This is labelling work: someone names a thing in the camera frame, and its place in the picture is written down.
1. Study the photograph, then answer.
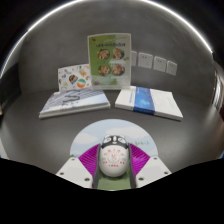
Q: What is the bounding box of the round landscape print mouse pad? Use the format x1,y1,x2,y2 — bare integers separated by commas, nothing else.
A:
69,119,159,192

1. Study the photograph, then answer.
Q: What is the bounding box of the white panda computer mouse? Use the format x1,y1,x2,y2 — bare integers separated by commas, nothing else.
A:
98,134,130,178

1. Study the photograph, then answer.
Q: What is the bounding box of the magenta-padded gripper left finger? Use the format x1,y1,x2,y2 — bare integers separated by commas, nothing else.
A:
55,143,102,190

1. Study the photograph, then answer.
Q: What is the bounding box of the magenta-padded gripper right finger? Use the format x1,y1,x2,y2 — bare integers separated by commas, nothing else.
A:
127,143,173,190

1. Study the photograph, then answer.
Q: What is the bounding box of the thin grey cover book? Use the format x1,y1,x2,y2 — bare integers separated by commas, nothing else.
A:
38,88,112,120

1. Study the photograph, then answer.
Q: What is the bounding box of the green food poster stand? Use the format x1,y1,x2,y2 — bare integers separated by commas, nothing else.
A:
87,32,132,91

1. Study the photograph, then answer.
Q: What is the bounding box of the white book with blue band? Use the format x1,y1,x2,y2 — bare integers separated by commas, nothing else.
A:
114,85,184,122

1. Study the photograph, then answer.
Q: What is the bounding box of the small white illustrated card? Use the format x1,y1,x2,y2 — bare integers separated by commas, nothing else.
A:
57,63,93,93

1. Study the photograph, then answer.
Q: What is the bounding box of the curved white ceiling light strip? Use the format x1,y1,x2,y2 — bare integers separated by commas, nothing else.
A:
0,0,214,79

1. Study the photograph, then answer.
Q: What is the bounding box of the row of white wall sockets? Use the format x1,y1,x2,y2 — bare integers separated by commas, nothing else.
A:
130,50,178,77

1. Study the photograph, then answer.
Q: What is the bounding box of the dark framed glass door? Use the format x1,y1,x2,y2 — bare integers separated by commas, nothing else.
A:
212,61,224,116

